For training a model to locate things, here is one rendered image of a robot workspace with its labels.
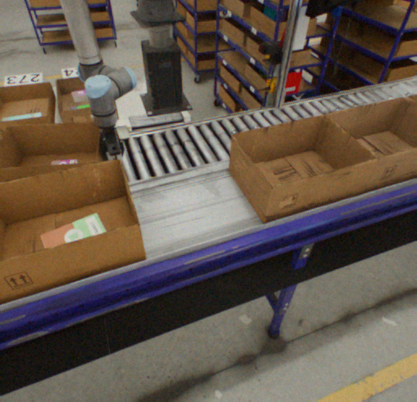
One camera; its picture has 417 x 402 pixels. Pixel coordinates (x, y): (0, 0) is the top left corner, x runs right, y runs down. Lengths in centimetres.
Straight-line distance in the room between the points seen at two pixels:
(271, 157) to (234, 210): 32
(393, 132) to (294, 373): 119
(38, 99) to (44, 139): 57
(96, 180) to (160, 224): 25
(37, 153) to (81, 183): 61
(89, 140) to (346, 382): 163
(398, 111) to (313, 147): 40
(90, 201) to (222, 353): 104
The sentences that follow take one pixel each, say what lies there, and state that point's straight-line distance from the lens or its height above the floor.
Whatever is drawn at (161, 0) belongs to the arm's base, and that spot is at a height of 129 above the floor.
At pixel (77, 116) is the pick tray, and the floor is 81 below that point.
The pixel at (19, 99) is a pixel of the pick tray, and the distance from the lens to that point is 220.
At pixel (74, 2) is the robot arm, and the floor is 138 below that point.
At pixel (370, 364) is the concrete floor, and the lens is 195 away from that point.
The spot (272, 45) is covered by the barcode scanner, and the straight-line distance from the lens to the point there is 183.
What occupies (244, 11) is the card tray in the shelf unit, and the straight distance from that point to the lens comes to 275.
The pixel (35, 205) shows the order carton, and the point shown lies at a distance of 116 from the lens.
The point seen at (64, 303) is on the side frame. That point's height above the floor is 91.
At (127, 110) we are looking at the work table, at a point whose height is 75.
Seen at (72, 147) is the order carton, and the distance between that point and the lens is 163.
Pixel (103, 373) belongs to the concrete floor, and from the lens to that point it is 182.
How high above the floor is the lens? 169
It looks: 43 degrees down
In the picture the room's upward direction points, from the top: 1 degrees clockwise
